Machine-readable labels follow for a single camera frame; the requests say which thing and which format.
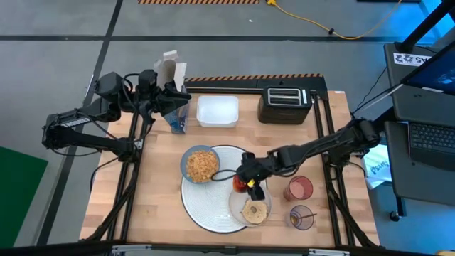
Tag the black two-slot toaster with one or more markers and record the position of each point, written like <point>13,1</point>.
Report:
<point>284,108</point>

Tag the black computer monitor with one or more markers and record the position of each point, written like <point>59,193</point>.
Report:
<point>435,73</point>

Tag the pink translucent cup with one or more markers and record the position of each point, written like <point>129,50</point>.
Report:
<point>299,188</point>

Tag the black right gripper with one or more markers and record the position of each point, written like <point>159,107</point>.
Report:
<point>254,170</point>

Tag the black laptop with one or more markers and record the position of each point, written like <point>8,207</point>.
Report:
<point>432,140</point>

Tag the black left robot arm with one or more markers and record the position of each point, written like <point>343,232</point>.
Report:
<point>81,124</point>

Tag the golden spoon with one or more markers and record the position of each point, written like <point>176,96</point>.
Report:
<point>304,216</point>

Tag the white printed paper bag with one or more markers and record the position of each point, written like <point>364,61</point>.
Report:
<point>378,167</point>

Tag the clear purple-rimmed cup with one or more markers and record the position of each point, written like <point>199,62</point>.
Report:
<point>302,219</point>

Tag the red apple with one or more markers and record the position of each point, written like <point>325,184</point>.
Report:
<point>239,185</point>

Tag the green floor mat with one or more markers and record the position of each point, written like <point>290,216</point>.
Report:
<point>19,195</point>

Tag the golden cereal flakes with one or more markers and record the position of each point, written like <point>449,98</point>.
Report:
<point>202,166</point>

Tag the white plastic rectangular container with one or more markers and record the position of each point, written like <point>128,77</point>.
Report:
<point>217,111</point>

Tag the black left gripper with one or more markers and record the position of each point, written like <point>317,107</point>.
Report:
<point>151,94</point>

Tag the black aluminium table frame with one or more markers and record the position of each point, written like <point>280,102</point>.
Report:
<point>122,199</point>

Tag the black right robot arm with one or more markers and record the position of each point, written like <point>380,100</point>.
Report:
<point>320,145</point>

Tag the round white woven placemat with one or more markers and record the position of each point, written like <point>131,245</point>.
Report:
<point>206,206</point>

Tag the black cart caster wheel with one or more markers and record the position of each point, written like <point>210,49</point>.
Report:
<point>394,215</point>

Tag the white printed label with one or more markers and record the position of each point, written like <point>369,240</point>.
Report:
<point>410,59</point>

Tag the black stand pole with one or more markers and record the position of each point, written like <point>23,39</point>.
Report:
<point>426,25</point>

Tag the cream round plate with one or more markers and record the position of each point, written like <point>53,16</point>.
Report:
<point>236,206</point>

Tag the black equipment cart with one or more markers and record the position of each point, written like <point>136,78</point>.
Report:
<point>412,106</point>

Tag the striped floor hazard tape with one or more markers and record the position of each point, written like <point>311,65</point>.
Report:
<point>199,1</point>

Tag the blue frosted flakes cereal box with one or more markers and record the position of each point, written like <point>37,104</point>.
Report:
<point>177,117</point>

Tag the blue plastic bowl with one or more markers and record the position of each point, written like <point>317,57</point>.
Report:
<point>183,161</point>

